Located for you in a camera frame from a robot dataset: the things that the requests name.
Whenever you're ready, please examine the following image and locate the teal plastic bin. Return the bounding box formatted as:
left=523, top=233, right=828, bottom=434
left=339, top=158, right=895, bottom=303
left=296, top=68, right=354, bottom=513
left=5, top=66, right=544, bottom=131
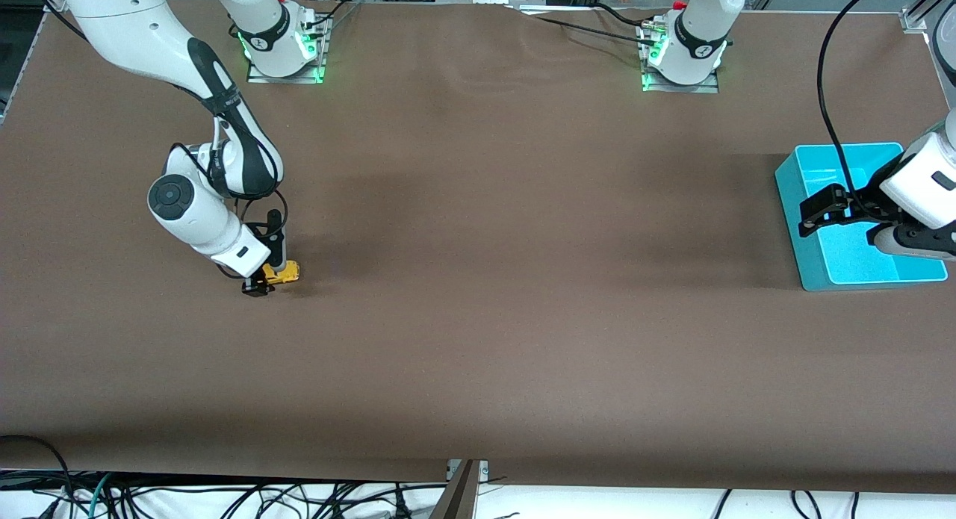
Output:
left=775, top=142, right=949, bottom=292

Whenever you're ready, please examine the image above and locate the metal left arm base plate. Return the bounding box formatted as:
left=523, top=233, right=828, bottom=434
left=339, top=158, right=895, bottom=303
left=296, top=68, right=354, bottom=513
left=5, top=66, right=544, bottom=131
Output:
left=640, top=19, right=721, bottom=95

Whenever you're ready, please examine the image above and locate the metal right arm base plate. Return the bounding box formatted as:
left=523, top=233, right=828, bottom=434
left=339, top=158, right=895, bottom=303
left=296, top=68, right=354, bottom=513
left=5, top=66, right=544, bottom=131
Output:
left=246, top=14, right=332, bottom=85

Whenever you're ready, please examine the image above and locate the aluminium corner frame profile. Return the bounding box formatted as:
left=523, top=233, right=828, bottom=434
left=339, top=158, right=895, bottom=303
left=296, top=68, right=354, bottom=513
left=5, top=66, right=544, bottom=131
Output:
left=900, top=0, right=956, bottom=33

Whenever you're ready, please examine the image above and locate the green floor cable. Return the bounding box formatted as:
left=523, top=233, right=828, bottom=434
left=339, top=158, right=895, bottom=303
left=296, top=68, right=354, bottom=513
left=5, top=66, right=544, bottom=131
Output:
left=87, top=474, right=114, bottom=519

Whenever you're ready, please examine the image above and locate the black looped floor cable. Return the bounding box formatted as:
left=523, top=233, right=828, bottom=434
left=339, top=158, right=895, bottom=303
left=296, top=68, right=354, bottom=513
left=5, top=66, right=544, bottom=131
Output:
left=0, top=435, right=75, bottom=519

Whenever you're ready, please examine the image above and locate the metal table edge bracket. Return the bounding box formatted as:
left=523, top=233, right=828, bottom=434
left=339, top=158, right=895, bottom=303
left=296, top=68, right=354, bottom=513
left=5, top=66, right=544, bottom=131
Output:
left=447, top=459, right=490, bottom=484

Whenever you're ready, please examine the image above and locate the grey slanted post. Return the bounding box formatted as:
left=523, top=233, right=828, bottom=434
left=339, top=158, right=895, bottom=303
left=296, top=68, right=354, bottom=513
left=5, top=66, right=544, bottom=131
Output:
left=429, top=460, right=481, bottom=519

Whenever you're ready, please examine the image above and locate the black cable across table edge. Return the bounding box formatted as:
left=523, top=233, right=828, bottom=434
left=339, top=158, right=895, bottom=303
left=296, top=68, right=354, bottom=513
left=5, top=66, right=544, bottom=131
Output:
left=506, top=2, right=662, bottom=46

